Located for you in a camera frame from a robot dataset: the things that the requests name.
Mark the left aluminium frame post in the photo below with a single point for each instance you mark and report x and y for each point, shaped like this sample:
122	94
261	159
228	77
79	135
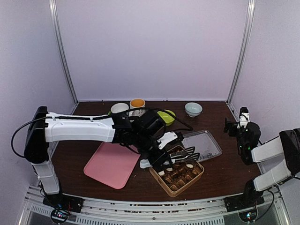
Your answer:
63	59

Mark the white dark blue bowl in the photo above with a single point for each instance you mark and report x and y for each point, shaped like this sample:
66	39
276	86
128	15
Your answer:
119	107

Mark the right circuit board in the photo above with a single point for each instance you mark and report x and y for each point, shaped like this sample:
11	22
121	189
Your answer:
248	216

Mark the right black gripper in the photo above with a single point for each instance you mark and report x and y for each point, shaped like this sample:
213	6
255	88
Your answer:
227	126

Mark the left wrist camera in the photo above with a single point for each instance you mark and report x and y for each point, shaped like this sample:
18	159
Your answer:
169	137

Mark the gold chocolate tin box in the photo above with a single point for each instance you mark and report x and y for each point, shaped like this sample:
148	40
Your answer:
180	176

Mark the right aluminium frame post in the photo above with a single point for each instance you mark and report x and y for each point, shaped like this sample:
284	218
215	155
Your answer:
243	49

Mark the pink plastic tray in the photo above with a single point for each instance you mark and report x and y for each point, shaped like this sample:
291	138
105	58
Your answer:
111	164

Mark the white metal tongs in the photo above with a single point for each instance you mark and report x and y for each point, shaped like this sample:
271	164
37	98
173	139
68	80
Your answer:
186	155

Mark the aluminium frame post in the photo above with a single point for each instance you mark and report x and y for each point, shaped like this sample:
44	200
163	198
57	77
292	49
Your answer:
243	49
63	59

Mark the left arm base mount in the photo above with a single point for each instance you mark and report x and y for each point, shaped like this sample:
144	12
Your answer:
64	202

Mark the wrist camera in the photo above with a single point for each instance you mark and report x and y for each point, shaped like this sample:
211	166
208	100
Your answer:
169	137
244	118

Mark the circuit board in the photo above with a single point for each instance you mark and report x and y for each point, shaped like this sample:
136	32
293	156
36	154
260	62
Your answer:
59	216
248	216

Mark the white chocolate in tin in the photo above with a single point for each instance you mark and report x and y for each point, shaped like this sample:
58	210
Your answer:
161	173

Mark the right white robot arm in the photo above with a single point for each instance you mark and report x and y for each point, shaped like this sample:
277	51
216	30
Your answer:
247	134

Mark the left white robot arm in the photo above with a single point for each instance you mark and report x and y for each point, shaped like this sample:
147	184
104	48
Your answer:
147	133

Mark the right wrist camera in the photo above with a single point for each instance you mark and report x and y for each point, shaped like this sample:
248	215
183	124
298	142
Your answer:
244	118

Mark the bear print tin lid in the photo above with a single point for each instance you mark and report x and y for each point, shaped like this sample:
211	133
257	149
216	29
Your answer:
204	143

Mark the lime green bowl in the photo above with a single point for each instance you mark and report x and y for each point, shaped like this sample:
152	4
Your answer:
168	118

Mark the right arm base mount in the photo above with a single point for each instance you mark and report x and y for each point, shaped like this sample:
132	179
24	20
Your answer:
240	202

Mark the front aluminium rail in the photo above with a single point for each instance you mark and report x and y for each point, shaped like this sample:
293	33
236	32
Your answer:
209	211

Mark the left circuit board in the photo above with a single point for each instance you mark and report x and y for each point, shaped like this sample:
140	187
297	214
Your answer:
59	216

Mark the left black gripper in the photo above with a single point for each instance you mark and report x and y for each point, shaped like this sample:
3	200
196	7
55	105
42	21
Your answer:
157	161

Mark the white patterned mug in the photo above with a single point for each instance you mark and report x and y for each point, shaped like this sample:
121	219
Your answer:
137	103

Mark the pale blue ceramic bowl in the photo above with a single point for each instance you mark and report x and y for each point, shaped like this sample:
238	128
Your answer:
193	109

